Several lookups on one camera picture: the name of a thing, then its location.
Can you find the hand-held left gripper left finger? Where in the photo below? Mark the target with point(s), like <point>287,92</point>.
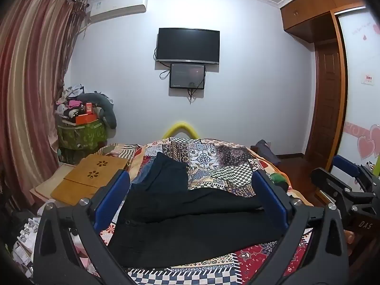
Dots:
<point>114,196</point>

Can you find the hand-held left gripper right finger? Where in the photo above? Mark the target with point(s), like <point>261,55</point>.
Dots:
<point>268,196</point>

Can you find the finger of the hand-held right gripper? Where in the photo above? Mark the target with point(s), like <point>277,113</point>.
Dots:
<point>344,166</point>
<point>329,181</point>

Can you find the black pants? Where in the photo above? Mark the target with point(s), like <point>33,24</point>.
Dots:
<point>193,228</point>

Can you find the dark teal folded pants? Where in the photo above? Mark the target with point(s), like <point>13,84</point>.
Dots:
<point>169,172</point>

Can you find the wooden lap desk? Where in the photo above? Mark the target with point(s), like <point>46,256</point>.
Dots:
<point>89,175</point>

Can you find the blue jeans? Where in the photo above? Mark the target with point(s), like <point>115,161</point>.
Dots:
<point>142,176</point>

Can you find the dark grey bag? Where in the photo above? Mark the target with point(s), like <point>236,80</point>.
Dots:
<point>265,150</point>

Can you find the patchwork printed blanket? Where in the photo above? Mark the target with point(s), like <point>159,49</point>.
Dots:
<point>213,160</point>

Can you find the beige board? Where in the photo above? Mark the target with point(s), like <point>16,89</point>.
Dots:
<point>50,181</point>

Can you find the wooden door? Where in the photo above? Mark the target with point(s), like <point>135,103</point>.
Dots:
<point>326,101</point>

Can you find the green storage box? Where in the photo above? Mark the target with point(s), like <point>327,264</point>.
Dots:
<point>81,135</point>

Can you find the white wardrobe door with hearts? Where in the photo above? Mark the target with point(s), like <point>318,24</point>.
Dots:
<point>360,95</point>

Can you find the orange box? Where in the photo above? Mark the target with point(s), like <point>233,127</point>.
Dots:
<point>86,119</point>

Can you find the yellow foam hoop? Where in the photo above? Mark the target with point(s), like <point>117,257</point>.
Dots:
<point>181,125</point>

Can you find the clutter of small packets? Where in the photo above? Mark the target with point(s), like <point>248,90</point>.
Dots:
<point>25,240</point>

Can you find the pile of clothes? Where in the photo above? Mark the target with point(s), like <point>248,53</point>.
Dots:
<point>69,104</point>

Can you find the striped curtain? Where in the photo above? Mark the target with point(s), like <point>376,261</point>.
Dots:
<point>29,80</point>

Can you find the wooden overhead cabinet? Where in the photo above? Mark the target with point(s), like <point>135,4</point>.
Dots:
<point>311,9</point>

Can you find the white air conditioner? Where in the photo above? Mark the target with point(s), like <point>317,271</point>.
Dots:
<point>118,6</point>

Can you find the small black wall monitor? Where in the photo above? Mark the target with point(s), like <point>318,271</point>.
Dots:
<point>187,75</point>

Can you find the black wall television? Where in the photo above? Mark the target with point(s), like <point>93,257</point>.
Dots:
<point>188,46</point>

